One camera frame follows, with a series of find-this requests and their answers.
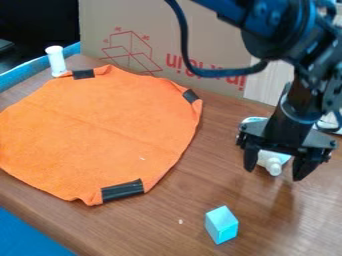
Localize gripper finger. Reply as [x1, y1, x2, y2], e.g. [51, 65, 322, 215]
[241, 143, 264, 173]
[291, 149, 330, 182]

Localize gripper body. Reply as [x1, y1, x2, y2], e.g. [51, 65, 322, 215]
[235, 95, 338, 159]

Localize white toy figure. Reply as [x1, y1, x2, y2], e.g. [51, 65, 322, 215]
[256, 149, 293, 177]

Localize orange cloth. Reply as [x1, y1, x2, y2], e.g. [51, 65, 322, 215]
[0, 64, 205, 207]

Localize light blue block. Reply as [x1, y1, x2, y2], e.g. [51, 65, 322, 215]
[203, 205, 241, 246]

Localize cardboard box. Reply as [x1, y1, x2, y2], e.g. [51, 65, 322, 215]
[77, 0, 254, 100]

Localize white cylinder toy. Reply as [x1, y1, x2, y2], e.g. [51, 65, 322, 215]
[44, 45, 70, 78]

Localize black cable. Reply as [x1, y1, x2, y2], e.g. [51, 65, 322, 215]
[162, 0, 270, 80]

